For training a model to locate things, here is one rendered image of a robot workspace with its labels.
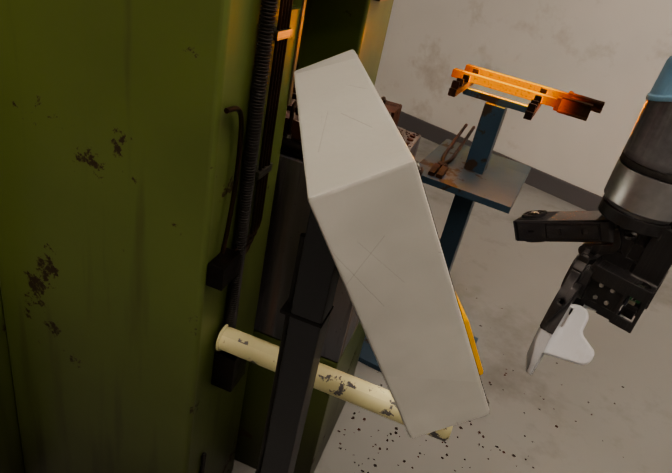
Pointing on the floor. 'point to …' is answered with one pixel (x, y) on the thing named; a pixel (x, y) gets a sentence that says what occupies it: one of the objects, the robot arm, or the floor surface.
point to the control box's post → (301, 351)
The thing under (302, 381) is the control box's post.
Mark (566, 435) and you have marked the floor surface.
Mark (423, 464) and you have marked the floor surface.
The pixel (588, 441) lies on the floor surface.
